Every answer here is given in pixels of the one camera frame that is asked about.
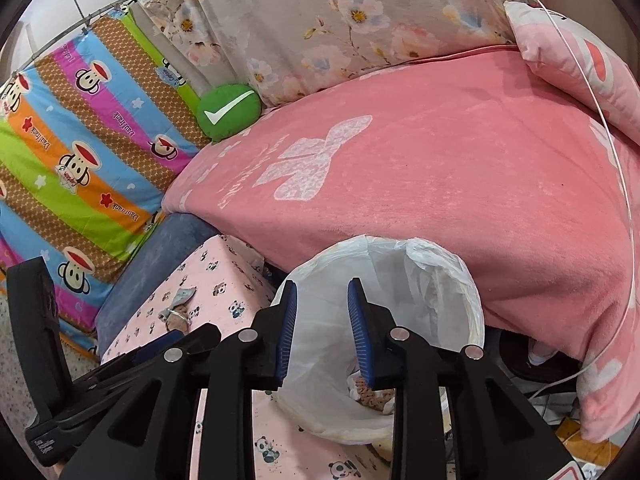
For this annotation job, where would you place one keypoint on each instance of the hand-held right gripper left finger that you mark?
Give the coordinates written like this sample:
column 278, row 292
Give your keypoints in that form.
column 287, row 330

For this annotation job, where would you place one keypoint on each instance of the pink blanket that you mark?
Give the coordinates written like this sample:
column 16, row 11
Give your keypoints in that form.
column 450, row 185

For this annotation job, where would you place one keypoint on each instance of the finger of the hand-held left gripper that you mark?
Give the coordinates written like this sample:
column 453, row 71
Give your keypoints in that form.
column 150, row 347

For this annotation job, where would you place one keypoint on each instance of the colourful monkey print pillow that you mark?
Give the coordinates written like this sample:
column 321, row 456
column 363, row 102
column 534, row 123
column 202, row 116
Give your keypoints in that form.
column 75, row 185

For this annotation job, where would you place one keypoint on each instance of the metal hanging rail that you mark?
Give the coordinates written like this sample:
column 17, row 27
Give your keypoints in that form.
column 65, row 30

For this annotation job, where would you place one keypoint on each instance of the blue seat cushion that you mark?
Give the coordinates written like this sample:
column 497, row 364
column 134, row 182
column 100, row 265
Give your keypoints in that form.
column 150, row 255

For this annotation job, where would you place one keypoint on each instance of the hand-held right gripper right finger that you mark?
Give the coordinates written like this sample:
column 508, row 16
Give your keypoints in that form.
column 357, row 332

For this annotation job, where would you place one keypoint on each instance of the green round cushion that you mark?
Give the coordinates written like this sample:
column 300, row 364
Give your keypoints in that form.
column 225, row 120

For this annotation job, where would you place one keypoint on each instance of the grey floral sheet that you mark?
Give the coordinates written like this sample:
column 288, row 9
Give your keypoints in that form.
column 325, row 20

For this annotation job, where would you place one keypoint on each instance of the white bag-lined waste bin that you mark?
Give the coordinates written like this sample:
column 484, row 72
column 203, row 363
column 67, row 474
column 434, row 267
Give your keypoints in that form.
column 435, row 280

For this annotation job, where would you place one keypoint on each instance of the brown patterned wrapper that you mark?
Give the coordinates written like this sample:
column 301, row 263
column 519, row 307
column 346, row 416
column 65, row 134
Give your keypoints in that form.
column 372, row 397

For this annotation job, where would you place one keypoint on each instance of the pink panda print tablecloth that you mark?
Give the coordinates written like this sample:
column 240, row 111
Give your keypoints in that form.
column 220, row 280

